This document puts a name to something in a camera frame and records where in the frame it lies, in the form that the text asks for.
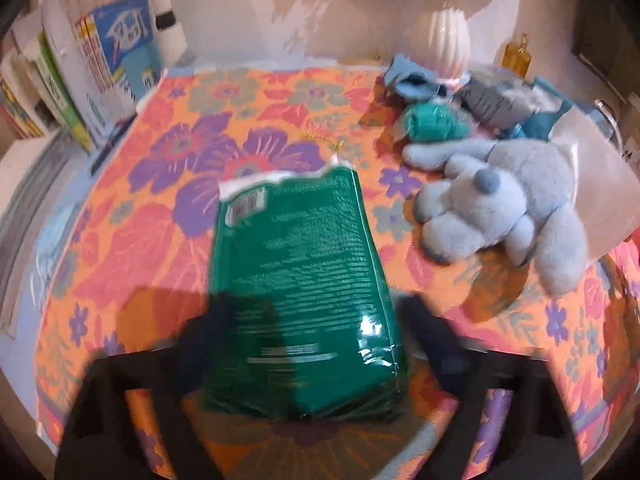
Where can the teal balled cloth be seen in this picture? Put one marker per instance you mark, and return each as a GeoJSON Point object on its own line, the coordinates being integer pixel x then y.
{"type": "Point", "coordinates": [430, 122]}

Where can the clear jar with metal rim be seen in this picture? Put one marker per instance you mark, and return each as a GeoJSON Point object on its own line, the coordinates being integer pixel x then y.
{"type": "Point", "coordinates": [610, 115]}

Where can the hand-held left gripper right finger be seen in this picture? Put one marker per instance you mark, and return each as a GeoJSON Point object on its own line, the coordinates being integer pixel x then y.
{"type": "Point", "coordinates": [425, 330]}

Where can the black pen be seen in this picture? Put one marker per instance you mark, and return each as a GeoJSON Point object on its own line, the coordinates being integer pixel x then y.
{"type": "Point", "coordinates": [107, 152]}

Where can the clear plastic wrapper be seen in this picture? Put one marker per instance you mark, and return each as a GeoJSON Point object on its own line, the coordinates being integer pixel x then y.
{"type": "Point", "coordinates": [50, 260]}

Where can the green tissue packet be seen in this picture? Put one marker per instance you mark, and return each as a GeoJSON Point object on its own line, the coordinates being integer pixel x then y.
{"type": "Point", "coordinates": [300, 285]}

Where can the white pipe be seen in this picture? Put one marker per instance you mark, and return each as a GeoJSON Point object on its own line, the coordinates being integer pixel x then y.
{"type": "Point", "coordinates": [167, 35]}

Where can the floral orange tablecloth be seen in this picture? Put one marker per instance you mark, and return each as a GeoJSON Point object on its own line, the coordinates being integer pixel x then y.
{"type": "Point", "coordinates": [165, 260]}

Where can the light blue plush dog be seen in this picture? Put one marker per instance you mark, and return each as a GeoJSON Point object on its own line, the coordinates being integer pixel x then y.
{"type": "Point", "coordinates": [500, 195]}

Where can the teal printed towel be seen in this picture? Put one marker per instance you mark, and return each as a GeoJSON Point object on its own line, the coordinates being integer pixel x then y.
{"type": "Point", "coordinates": [540, 122]}

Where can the white ribbed vase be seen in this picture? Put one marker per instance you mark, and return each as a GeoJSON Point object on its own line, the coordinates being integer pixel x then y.
{"type": "Point", "coordinates": [442, 40]}

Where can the amber glass bottle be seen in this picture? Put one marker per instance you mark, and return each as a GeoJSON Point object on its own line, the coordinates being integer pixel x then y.
{"type": "Point", "coordinates": [515, 57]}

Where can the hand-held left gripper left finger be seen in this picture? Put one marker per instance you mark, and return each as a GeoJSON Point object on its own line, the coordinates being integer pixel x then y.
{"type": "Point", "coordinates": [210, 330]}

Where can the row of books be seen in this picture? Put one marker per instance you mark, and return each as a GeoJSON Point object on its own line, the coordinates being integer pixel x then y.
{"type": "Point", "coordinates": [100, 60]}

